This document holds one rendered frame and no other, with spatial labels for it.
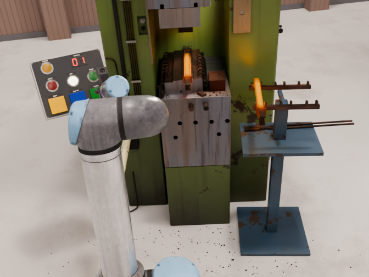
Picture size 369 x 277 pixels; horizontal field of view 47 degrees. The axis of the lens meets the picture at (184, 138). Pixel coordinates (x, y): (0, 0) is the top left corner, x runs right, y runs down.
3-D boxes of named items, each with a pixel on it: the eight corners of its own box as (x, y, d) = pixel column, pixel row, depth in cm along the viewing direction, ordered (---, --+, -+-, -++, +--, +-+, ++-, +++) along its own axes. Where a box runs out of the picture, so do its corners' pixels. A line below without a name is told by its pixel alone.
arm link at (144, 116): (167, 91, 107) (165, 99, 174) (117, 95, 106) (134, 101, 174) (171, 137, 107) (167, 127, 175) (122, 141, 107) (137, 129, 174)
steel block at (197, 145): (230, 164, 244) (230, 95, 220) (165, 167, 245) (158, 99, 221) (222, 115, 291) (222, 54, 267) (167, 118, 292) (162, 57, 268)
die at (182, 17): (200, 26, 206) (200, 6, 201) (159, 28, 206) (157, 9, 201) (197, 2, 241) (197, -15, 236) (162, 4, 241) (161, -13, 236)
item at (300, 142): (323, 155, 212) (324, 152, 211) (242, 156, 215) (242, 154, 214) (311, 124, 237) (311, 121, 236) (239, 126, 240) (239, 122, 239)
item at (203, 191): (229, 223, 270) (230, 165, 244) (170, 226, 271) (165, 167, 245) (222, 170, 317) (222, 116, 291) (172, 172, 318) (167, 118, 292)
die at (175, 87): (202, 92, 225) (202, 77, 221) (165, 94, 226) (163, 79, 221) (200, 60, 260) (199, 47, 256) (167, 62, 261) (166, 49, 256)
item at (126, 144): (125, 179, 218) (124, 171, 215) (115, 179, 218) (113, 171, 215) (133, 133, 255) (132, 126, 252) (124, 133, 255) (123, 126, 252)
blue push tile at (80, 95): (88, 105, 206) (84, 90, 205) (73, 109, 203) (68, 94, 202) (88, 106, 208) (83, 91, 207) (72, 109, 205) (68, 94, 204)
